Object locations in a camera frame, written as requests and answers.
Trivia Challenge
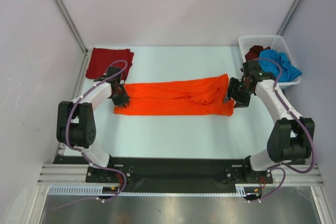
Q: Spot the right aluminium frame post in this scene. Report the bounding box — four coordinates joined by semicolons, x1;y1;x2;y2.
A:
277;0;303;35

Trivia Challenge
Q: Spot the orange t shirt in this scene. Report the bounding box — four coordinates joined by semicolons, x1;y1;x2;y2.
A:
114;74;235;116

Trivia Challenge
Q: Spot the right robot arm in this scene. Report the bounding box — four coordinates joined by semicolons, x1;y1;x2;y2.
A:
225;58;316;184

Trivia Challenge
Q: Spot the folded dark red shirt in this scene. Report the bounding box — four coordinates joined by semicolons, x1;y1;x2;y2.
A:
86;48;134;81

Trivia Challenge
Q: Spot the aluminium frame post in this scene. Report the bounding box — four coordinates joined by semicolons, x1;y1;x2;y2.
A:
39;0;89;54
277;0;303;35

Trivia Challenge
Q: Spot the blue crumpled t shirt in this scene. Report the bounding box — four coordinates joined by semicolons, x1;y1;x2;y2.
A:
259;49;302;82

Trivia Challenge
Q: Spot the white slotted cable duct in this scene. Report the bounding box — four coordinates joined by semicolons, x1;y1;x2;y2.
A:
49;184;262;197

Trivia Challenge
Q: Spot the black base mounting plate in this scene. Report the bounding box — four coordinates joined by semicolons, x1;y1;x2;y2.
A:
52;156;307;195

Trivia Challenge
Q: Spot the dark red shirt in basket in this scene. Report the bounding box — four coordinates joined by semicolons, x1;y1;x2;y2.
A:
245;45;271;61

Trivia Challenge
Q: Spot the left aluminium frame post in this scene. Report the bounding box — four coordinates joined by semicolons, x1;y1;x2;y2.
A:
39;0;89;54

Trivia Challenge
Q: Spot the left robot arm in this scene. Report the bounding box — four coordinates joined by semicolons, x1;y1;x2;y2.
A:
56;66;130;184

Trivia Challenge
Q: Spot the white plastic basket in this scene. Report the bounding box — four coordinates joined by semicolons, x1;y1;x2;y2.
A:
238;35;302;89

